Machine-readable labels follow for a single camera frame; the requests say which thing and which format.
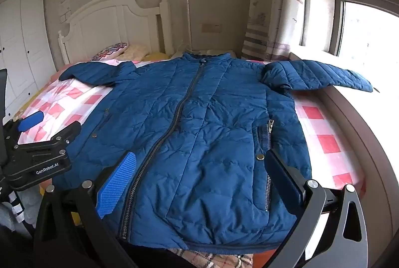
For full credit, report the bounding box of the printed curtain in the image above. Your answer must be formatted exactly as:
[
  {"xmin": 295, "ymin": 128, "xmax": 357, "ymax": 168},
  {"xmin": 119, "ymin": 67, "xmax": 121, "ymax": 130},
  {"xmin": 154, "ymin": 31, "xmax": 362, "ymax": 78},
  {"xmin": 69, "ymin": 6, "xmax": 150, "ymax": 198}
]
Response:
[{"xmin": 241, "ymin": 0, "xmax": 335, "ymax": 61}]

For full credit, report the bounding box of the white wardrobe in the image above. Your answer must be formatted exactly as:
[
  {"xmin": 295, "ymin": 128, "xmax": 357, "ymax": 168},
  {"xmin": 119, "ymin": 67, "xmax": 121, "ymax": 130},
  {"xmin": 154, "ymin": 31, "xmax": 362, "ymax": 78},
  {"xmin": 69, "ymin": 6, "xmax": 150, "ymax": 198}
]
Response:
[{"xmin": 0, "ymin": 0, "xmax": 57, "ymax": 119}]

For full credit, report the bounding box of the window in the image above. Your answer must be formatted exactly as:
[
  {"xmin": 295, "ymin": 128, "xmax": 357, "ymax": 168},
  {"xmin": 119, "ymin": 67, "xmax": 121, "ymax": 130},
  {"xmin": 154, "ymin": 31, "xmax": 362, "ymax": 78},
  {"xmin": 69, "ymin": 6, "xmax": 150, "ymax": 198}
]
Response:
[{"xmin": 330, "ymin": 0, "xmax": 399, "ymax": 69}]

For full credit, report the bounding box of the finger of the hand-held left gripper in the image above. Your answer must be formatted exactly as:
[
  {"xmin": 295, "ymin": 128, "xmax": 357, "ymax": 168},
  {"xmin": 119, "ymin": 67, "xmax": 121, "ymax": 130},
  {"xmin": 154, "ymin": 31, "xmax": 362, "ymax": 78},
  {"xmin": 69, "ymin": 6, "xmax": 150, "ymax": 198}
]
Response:
[
  {"xmin": 2, "ymin": 110, "xmax": 45, "ymax": 144},
  {"xmin": 12, "ymin": 120, "xmax": 82, "ymax": 159}
]

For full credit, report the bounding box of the pink checkered bed sheet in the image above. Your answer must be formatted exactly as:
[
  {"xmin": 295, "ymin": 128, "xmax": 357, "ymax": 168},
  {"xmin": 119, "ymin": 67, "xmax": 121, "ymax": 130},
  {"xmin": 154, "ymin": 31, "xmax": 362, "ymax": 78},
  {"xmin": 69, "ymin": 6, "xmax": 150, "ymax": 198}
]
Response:
[{"xmin": 17, "ymin": 58, "xmax": 366, "ymax": 194}]

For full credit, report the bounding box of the beige window sill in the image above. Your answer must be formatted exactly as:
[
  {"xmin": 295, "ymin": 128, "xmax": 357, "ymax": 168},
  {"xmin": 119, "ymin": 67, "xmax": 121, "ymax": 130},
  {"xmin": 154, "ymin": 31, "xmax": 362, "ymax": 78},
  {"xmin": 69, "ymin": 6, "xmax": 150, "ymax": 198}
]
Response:
[{"xmin": 288, "ymin": 51, "xmax": 399, "ymax": 203}]

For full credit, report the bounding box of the white pole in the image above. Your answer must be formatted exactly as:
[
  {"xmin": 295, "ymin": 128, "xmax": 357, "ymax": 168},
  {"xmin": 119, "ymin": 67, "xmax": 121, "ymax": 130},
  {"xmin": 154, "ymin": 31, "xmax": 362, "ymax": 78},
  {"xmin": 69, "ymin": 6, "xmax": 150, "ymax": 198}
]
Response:
[{"xmin": 186, "ymin": 0, "xmax": 193, "ymax": 52}]

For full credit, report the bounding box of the blue puffer jacket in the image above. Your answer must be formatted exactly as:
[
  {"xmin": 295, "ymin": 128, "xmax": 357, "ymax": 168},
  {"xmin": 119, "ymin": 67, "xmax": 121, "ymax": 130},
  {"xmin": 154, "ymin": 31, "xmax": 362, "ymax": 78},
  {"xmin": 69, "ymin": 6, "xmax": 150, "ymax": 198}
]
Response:
[{"xmin": 51, "ymin": 51, "xmax": 374, "ymax": 251}]

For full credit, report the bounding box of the plaid quilted blanket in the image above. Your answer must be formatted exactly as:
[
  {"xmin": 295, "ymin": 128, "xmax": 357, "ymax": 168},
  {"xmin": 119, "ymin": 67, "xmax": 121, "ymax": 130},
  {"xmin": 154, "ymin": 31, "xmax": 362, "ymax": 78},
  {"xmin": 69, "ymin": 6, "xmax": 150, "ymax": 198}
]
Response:
[{"xmin": 175, "ymin": 248, "xmax": 259, "ymax": 268}]

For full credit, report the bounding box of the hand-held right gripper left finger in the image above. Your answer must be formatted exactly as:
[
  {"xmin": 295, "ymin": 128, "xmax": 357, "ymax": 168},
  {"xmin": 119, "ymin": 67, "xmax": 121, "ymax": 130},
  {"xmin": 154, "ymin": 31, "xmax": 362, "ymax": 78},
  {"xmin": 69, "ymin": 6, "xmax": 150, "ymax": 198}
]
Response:
[{"xmin": 33, "ymin": 151, "xmax": 138, "ymax": 268}]

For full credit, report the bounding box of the white wooden headboard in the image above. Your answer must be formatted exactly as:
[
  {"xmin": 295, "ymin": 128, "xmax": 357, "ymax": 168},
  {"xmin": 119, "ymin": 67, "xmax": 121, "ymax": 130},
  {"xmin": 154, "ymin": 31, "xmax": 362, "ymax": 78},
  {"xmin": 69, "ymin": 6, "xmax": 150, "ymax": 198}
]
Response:
[{"xmin": 58, "ymin": 0, "xmax": 173, "ymax": 64}]

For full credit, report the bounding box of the patterned pillow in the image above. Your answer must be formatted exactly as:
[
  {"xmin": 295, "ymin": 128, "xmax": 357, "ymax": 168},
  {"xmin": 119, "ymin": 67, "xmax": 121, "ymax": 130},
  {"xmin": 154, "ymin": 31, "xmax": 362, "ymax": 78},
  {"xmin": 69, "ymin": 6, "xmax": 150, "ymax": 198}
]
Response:
[{"xmin": 91, "ymin": 42, "xmax": 129, "ymax": 62}]

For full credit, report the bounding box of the cream yellow blanket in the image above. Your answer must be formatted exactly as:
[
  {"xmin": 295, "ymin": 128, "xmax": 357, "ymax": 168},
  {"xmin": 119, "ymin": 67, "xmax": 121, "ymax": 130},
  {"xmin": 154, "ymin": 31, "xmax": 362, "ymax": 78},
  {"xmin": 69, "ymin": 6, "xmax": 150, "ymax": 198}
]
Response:
[{"xmin": 123, "ymin": 44, "xmax": 170, "ymax": 62}]

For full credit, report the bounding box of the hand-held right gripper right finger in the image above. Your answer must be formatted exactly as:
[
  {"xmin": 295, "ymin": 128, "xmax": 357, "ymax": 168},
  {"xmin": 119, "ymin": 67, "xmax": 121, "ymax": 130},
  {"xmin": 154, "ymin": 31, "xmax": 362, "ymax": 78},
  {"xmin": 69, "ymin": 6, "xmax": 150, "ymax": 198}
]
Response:
[{"xmin": 264, "ymin": 148, "xmax": 369, "ymax": 268}]

